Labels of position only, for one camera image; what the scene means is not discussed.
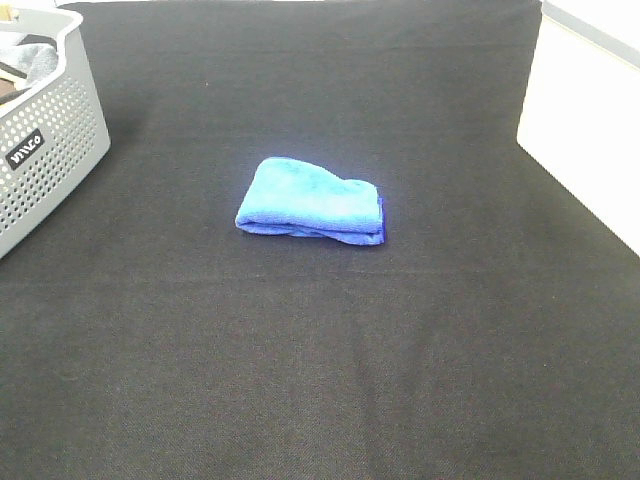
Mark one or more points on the blue microfiber towel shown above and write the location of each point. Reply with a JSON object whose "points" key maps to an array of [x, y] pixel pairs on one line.
{"points": [[299, 199]]}

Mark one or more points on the white slotted storage bin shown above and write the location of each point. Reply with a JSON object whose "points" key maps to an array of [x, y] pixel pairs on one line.
{"points": [[580, 114]]}

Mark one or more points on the grey perforated laundry basket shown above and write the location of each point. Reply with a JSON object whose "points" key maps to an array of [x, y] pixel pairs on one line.
{"points": [[53, 135]]}

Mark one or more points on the grey towel in basket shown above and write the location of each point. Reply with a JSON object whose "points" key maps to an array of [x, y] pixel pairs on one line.
{"points": [[30, 62]]}

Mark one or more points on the yellow towel in basket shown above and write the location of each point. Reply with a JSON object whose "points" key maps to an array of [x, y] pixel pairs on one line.
{"points": [[13, 75]]}

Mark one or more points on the brown towel in basket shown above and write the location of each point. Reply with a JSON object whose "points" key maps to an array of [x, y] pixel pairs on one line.
{"points": [[8, 91]]}

